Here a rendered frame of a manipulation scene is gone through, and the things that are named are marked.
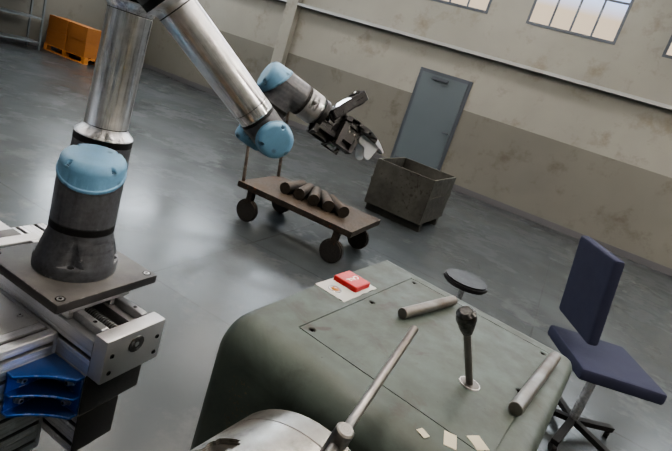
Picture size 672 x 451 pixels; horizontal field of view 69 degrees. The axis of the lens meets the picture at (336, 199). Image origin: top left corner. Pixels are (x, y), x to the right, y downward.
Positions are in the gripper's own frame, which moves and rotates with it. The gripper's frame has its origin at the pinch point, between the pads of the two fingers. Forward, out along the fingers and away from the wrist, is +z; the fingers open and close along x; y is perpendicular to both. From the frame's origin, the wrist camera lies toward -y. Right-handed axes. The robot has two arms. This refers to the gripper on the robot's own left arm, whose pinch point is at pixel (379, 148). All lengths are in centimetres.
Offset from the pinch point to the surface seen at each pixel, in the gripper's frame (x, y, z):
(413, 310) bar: 28.1, 35.1, 6.8
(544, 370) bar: 47, 35, 24
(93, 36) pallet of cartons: -1127, -270, -120
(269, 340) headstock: 32, 51, -22
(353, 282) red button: 16.9, 35.0, -1.5
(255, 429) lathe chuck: 45, 60, -25
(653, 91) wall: -355, -543, 660
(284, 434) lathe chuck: 48, 59, -23
